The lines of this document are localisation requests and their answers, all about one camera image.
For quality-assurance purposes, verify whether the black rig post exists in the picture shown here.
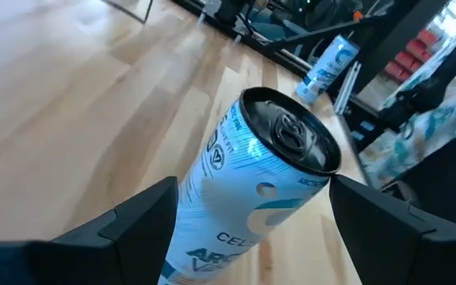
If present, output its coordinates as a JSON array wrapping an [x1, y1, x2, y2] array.
[[326, 0, 450, 96]]

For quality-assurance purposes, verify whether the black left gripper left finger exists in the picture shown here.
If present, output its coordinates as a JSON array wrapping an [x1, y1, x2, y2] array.
[[0, 177, 180, 285]]

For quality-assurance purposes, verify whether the white Celsius can black top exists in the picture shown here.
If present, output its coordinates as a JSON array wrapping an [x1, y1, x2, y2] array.
[[294, 33, 360, 105], [157, 85, 343, 285]]

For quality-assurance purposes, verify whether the red storage bin rack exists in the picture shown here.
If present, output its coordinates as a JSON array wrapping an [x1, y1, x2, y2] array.
[[383, 28, 439, 82]]

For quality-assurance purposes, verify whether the silver metal bracket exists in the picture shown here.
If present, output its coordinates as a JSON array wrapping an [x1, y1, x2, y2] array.
[[332, 59, 363, 116]]

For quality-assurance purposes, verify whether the teal white patterned cloth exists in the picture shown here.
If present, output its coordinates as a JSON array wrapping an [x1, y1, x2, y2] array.
[[360, 23, 456, 189]]

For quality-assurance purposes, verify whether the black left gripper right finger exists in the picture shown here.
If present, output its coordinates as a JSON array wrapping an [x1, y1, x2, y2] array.
[[329, 174, 456, 285]]

